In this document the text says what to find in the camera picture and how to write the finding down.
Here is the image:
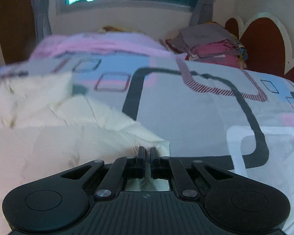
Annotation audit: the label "pink patterned blanket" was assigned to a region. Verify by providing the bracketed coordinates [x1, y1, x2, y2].
[31, 32, 184, 60]

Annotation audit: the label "maroon folded garments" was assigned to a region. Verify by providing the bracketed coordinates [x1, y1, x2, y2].
[167, 40, 243, 68]

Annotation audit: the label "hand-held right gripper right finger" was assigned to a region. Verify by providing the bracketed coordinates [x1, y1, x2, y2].
[150, 147, 233, 198]

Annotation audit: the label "patterned bed sheet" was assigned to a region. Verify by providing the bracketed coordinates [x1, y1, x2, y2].
[0, 33, 294, 235]

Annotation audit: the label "colourful patterned cloth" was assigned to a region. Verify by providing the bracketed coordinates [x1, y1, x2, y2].
[236, 39, 248, 69]

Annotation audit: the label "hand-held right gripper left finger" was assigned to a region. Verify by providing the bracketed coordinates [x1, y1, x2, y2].
[61, 146, 146, 200]

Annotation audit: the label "grey curtain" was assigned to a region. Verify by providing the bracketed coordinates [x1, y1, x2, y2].
[29, 0, 52, 45]
[190, 0, 215, 28]

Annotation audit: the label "white quilted duvet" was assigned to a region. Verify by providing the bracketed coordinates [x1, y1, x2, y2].
[0, 72, 172, 226]

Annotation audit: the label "brown wooden door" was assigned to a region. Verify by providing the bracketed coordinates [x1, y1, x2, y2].
[0, 0, 37, 65]

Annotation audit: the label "grey folded garment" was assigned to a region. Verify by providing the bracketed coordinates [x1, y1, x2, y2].
[171, 26, 238, 54]

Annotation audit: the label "red and white headboard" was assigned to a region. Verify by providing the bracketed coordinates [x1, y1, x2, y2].
[224, 12, 294, 84]

